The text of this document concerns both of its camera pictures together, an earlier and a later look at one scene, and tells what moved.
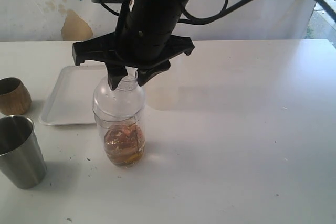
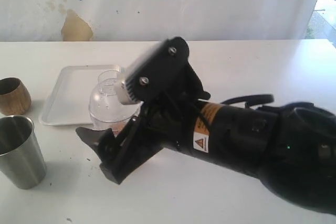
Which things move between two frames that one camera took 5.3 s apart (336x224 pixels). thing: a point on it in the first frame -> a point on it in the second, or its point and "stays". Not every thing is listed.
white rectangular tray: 71,100 stays
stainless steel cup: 22,162 stays
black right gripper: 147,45 -> 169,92
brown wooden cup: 15,98 stays
